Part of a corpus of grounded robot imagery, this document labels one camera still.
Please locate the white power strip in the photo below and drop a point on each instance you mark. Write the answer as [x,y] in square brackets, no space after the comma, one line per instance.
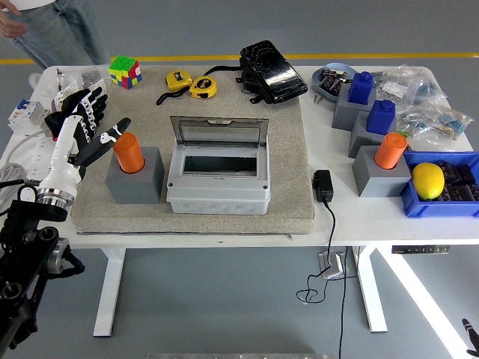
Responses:
[43,157]

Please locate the black capacitors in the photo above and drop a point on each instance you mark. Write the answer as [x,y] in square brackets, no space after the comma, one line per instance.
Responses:
[454,174]

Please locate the grey-brown mat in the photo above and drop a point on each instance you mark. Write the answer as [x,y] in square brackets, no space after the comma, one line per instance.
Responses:
[232,112]

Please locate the yellow lemon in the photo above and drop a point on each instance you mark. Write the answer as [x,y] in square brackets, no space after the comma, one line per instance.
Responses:
[428,181]

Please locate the person's right hand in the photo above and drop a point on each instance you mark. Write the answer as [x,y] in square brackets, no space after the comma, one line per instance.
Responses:
[11,26]

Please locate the grey electrical junction box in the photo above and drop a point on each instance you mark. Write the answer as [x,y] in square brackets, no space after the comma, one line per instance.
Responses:
[217,194]

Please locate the yellow tape measure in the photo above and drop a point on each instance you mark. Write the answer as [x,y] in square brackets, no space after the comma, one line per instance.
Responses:
[203,88]
[179,80]

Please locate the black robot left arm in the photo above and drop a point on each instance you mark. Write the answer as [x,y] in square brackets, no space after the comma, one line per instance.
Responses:
[22,254]

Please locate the small green part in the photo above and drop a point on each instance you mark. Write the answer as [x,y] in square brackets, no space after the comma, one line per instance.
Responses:
[402,133]

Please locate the grey holder block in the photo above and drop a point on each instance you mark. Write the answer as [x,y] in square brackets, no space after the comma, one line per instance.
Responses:
[361,140]
[138,187]
[344,116]
[378,183]

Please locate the silver floor socket box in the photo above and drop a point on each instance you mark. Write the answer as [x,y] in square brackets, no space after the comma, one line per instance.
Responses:
[333,265]

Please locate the white packaged parts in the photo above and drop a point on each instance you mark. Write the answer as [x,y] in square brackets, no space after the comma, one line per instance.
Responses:
[65,91]

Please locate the dark electronic parts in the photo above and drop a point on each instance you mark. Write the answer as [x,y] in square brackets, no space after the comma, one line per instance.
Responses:
[331,82]

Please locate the clear bag of parts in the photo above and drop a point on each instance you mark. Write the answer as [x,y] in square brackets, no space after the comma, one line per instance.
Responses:
[90,75]
[438,121]
[411,86]

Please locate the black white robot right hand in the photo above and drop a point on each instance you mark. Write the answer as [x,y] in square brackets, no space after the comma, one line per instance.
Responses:
[473,336]

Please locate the white circuit breaker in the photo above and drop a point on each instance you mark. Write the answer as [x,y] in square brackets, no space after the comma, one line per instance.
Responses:
[26,116]

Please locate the person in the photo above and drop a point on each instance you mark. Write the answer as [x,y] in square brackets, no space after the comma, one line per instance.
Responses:
[56,30]

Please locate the large colourful puzzle cube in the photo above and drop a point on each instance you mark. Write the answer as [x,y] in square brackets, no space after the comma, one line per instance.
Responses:
[125,71]

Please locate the black power adapter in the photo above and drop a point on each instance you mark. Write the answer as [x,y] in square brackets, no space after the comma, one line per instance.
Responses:
[322,185]

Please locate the blue plastic block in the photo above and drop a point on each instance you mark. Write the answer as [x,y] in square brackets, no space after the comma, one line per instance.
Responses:
[381,117]
[361,88]

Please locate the orange cylinder battery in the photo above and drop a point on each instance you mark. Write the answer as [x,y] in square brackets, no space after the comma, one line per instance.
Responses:
[389,151]
[129,153]

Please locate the white table leg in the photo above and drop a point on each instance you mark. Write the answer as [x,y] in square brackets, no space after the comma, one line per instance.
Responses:
[372,291]
[108,291]

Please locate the shiny black pouch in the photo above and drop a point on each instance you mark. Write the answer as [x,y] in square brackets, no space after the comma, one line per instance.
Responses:
[277,75]

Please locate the black table control panel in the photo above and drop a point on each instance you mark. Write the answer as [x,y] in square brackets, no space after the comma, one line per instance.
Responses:
[419,249]

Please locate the blue-grey shallow tray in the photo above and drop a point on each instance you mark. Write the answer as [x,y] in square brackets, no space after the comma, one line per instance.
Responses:
[318,89]

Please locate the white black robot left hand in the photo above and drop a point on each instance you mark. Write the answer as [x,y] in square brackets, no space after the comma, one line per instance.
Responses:
[61,149]

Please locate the smoky transparent box lid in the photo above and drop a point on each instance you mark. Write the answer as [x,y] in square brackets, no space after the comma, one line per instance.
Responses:
[221,131]

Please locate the blue plastic bin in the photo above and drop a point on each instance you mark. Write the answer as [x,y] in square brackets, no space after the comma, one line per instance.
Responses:
[430,209]

